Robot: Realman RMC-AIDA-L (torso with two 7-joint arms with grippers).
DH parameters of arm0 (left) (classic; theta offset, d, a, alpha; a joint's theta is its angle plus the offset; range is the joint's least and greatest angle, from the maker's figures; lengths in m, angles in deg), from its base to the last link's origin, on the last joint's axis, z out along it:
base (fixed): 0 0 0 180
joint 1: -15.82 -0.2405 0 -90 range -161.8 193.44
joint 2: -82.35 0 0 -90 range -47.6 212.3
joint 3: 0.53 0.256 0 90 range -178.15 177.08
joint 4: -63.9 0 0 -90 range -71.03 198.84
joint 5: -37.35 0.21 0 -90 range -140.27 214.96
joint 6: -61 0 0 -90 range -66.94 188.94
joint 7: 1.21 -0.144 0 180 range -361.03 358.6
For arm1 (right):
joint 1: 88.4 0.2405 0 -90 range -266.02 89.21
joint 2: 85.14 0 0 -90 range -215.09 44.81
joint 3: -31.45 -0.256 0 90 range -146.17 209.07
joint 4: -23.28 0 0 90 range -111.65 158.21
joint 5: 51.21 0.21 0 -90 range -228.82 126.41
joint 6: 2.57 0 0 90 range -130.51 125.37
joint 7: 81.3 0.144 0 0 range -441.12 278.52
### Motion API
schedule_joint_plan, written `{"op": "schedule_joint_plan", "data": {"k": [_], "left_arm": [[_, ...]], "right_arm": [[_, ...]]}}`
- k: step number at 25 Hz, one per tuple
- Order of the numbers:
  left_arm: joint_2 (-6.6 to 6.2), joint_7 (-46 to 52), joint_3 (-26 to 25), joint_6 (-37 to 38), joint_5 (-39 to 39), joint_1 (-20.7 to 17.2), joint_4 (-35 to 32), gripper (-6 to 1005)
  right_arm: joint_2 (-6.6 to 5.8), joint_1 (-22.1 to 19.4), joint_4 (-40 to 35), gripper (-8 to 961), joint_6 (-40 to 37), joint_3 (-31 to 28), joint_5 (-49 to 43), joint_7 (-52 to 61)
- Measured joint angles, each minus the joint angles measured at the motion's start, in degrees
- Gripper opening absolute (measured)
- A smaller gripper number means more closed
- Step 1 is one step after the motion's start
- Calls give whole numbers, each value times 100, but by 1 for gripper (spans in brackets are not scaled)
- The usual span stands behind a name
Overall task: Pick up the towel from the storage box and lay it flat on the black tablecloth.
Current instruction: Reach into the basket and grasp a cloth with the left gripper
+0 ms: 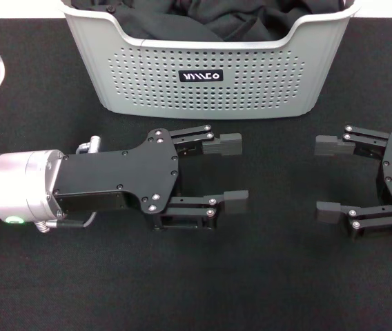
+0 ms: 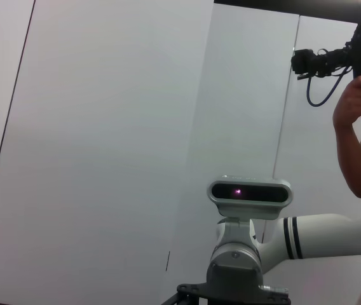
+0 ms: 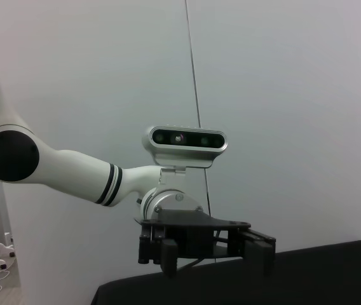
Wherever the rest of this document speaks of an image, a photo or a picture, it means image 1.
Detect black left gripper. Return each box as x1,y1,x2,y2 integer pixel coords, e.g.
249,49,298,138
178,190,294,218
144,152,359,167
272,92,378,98
53,128,180,217

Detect grey perforated plastic storage basket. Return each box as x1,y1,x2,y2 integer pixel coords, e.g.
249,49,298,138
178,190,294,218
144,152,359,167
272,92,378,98
60,0,362,121

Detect black tablecloth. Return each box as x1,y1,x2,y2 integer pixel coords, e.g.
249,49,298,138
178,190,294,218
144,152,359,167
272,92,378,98
0,17,392,331

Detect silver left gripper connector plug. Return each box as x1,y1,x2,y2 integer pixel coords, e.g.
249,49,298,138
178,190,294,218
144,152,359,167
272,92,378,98
76,135,102,154

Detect black crumpled cloth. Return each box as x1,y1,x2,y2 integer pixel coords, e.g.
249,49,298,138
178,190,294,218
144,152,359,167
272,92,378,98
70,0,349,43

